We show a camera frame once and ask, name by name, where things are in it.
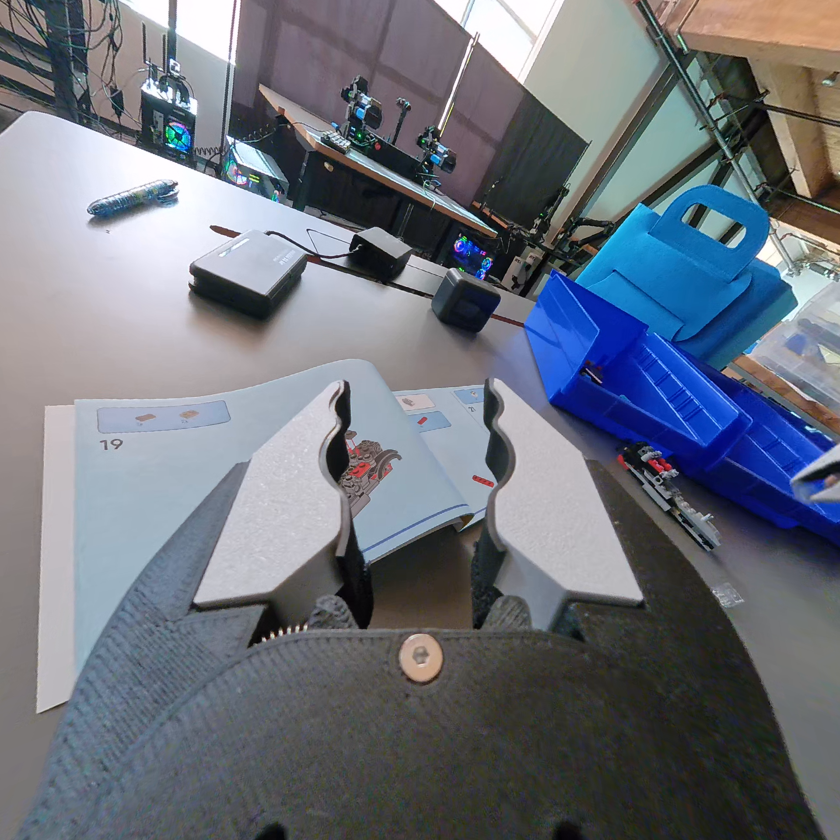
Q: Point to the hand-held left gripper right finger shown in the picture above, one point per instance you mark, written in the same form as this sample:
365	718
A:
558	525

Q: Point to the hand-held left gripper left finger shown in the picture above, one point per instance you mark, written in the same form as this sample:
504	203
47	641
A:
282	512

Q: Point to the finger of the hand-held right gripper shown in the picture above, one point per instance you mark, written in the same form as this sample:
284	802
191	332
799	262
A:
830	497
823	467

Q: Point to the blue plastic bin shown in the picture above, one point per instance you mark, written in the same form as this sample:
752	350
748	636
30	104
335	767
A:
768	453
564	334

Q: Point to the clear toy brick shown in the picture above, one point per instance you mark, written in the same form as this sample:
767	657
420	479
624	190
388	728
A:
728	593

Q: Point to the pile of toy bricks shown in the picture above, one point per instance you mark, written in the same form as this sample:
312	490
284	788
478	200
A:
592	373

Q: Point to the black tabletop robot arm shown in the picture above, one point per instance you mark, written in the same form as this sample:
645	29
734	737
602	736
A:
361	111
436	154

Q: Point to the grey toy brick car model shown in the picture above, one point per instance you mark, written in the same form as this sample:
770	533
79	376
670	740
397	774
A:
666	485

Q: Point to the clear plastic storage drawers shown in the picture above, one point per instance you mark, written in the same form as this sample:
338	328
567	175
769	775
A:
807	341

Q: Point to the toy brick instruction booklet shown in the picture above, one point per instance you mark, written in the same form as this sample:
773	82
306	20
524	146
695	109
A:
157	485

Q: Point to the black box device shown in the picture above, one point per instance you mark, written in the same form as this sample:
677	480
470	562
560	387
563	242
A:
246	272

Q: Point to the white equipment box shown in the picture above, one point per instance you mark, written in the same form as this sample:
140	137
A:
523	270

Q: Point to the blue felt bag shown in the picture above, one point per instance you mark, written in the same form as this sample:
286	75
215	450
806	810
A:
630	262

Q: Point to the black power adapter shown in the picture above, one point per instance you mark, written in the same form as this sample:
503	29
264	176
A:
380	253

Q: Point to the computer tower with lit fans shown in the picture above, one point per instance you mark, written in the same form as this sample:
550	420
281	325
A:
172	131
474	253
253	167

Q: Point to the blue pen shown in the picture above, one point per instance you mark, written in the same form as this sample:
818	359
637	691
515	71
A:
131	197

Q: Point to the small keypad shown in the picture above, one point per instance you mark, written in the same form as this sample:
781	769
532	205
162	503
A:
334	142

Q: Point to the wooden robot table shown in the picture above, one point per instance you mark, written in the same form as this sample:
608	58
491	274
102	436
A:
295	111

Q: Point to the dark partition curtain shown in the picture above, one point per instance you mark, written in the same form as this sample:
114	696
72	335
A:
315	52

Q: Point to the black cube camera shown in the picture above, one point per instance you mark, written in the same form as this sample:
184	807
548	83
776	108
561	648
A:
466	298

